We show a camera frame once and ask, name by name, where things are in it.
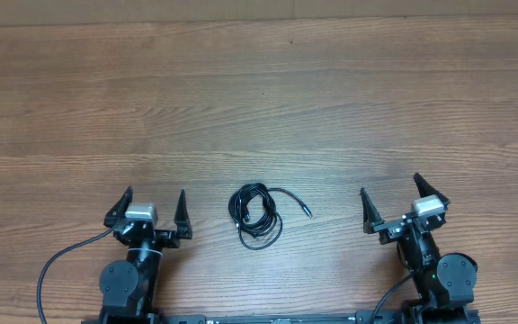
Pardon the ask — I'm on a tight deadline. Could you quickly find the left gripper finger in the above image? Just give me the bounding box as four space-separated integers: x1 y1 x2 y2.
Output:
174 189 192 239
103 186 133 227

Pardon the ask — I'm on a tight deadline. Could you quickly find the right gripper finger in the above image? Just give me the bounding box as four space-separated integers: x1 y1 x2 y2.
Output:
360 187 384 234
413 173 451 208

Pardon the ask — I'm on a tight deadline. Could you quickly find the black USB cable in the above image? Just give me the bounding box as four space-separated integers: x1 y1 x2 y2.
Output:
228 182 314 251

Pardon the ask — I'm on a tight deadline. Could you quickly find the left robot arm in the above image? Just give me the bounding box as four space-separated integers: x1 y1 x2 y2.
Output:
95 187 192 324

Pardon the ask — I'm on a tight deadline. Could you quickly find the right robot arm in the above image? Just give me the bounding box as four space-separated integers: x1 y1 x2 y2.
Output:
360 173 480 323

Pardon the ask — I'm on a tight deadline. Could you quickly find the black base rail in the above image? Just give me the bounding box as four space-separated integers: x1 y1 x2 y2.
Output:
81 310 481 324

